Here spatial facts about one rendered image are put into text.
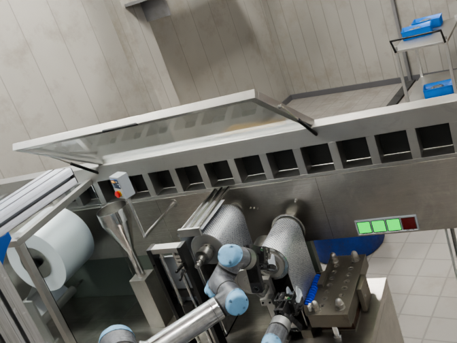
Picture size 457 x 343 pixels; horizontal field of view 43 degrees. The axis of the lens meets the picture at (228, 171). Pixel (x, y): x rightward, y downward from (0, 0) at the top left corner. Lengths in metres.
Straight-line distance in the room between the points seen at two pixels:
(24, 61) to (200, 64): 2.50
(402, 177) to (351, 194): 0.22
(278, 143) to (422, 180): 0.58
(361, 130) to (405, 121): 0.17
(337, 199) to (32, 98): 3.63
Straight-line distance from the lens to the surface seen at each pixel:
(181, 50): 7.03
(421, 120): 2.24
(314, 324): 2.36
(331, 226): 2.51
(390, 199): 2.40
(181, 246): 2.24
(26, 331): 1.36
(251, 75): 8.13
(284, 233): 2.35
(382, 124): 2.26
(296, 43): 8.64
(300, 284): 2.40
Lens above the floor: 2.40
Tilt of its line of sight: 20 degrees down
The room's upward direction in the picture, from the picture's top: 20 degrees counter-clockwise
